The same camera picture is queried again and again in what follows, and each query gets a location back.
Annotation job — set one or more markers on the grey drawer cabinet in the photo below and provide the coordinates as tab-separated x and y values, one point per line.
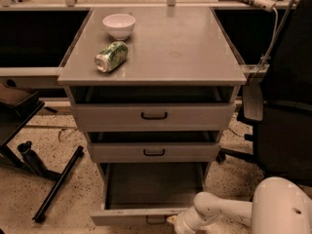
152	94

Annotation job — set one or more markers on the black office chair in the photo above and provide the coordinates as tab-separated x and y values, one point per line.
279	106

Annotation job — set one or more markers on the white ceramic bowl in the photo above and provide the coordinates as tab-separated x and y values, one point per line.
119	26

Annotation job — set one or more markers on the black stand with base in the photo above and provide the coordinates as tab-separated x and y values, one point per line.
10	125

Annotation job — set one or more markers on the green soda can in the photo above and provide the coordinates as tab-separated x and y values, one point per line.
111	57

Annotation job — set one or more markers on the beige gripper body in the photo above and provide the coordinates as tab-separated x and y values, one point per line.
183	219

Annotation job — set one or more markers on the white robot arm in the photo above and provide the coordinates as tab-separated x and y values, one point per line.
278	207

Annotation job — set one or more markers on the grey drawer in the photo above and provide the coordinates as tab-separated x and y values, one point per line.
153	152
147	193
152	117

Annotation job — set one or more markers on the long workbench frame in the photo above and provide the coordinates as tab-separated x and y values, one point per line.
32	72

